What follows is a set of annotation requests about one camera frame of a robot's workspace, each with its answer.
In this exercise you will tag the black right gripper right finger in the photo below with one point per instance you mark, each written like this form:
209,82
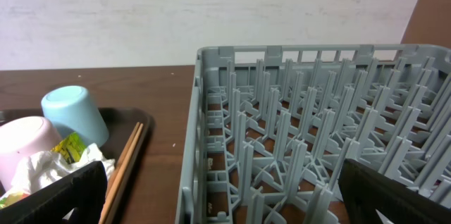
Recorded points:
366,193

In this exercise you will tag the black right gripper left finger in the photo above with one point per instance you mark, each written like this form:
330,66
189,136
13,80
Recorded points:
81,193

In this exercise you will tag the grey dishwasher rack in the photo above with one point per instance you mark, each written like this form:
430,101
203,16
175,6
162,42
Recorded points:
270,127

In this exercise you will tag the wooden chopstick outer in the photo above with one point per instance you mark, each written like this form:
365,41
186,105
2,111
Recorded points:
117,182

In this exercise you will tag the wooden chopstick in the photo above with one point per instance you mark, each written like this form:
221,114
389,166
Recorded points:
122,156
117,182

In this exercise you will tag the green snack wrapper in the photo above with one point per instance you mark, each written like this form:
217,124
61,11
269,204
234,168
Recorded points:
71,148

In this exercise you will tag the wooden chopstick inner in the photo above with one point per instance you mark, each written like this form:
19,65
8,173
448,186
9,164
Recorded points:
122,156

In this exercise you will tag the crumpled white tissue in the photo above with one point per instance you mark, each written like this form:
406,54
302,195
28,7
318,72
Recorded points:
46,167

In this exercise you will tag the dark brown serving tray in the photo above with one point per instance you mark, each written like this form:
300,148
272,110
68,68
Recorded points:
85,191

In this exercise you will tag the light blue plastic cup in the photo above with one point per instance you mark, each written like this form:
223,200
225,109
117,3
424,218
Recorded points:
71,109

